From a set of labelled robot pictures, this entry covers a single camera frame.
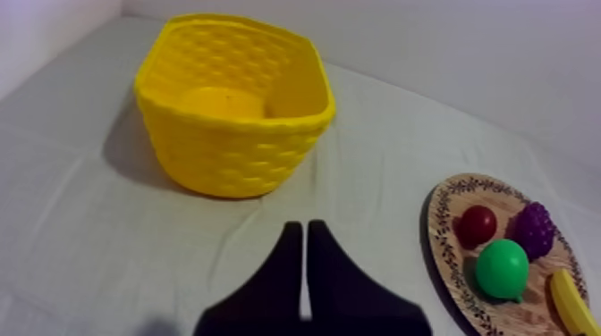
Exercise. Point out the green toy pear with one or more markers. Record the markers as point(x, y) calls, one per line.
point(501, 269)

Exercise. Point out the yellow plastic basket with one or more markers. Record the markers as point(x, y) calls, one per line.
point(235, 103)

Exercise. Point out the yellow toy banana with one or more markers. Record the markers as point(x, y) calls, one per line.
point(570, 305)

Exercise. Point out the small red fruit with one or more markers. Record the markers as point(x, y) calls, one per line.
point(477, 225)

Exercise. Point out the round wooden board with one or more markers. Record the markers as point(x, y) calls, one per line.
point(497, 305)

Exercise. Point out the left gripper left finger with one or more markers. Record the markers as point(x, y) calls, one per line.
point(267, 295)

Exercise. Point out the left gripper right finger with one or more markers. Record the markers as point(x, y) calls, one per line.
point(347, 300)

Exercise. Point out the purple toy grapes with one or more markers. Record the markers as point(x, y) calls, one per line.
point(535, 230)

